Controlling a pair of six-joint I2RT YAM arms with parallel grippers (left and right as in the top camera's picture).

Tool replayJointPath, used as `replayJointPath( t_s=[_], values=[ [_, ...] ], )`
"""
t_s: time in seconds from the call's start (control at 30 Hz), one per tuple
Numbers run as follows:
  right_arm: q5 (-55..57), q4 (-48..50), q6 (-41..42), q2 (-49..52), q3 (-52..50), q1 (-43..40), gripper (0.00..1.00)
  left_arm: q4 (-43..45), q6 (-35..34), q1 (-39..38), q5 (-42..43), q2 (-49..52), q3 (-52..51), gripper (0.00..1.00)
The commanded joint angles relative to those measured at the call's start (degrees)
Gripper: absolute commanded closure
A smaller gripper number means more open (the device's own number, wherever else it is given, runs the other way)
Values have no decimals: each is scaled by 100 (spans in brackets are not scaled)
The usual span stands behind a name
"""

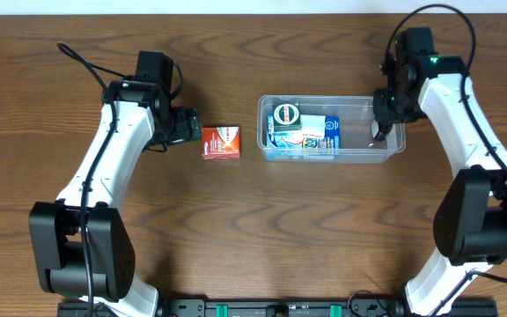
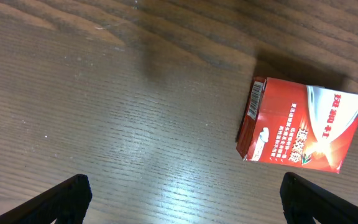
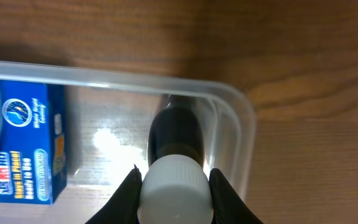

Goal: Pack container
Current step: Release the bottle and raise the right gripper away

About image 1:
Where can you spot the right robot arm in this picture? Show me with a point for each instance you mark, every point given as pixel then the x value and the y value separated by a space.
pixel 470 225

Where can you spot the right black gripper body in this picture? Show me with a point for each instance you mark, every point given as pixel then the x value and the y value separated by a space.
pixel 383 111

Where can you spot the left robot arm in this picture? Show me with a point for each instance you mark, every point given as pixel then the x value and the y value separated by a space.
pixel 81 247

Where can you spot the dark green round-logo box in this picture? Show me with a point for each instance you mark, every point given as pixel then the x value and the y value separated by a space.
pixel 286 117

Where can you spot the white green Panadol box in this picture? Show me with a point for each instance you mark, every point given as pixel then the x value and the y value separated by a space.
pixel 313 126

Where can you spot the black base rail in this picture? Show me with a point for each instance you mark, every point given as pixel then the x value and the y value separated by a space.
pixel 358 306

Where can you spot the blue Cool Fever box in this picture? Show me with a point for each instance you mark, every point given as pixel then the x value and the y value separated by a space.
pixel 294 139

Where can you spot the clear plastic container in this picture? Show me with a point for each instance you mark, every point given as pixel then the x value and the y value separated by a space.
pixel 355 114

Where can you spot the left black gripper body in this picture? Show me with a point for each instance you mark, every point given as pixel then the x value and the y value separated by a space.
pixel 187 125

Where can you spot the red small box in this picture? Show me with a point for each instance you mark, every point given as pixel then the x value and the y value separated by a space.
pixel 221 143

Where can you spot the dark bottle white cap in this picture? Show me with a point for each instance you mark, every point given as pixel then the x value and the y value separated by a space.
pixel 380 131

